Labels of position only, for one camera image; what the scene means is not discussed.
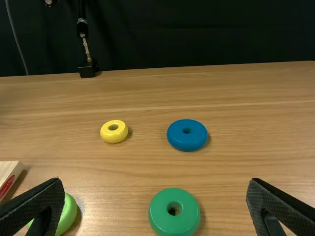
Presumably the thin grey cable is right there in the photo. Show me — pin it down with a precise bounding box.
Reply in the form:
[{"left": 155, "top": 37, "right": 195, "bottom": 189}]
[{"left": 4, "top": 0, "right": 29, "bottom": 76}]

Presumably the dark blue ring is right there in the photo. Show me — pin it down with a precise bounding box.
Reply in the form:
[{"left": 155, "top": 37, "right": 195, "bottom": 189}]
[{"left": 166, "top": 118, "right": 209, "bottom": 152}]

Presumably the dark green ring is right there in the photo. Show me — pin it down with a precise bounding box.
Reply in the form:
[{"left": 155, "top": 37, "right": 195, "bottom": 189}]
[{"left": 148, "top": 187, "right": 201, "bottom": 236}]

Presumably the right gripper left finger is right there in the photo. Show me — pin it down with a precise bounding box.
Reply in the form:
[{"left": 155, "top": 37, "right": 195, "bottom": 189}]
[{"left": 0, "top": 177, "right": 65, "bottom": 236}]

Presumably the yellow ring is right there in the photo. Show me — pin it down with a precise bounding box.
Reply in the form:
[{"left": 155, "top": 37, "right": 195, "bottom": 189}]
[{"left": 99, "top": 119, "right": 129, "bottom": 144}]

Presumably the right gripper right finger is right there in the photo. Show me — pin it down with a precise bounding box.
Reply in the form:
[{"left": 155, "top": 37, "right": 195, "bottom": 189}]
[{"left": 246, "top": 177, "right": 315, "bottom": 236}]

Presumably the black clamp stand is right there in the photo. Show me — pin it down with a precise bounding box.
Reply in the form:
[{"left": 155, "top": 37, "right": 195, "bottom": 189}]
[{"left": 76, "top": 17, "right": 99, "bottom": 79}]

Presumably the light green ring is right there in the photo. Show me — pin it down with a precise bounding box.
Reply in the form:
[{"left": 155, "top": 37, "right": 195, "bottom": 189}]
[{"left": 27, "top": 193, "right": 78, "bottom": 236}]

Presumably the wooden peg base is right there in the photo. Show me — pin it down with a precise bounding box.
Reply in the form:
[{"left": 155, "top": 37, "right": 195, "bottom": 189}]
[{"left": 0, "top": 160, "right": 25, "bottom": 203}]

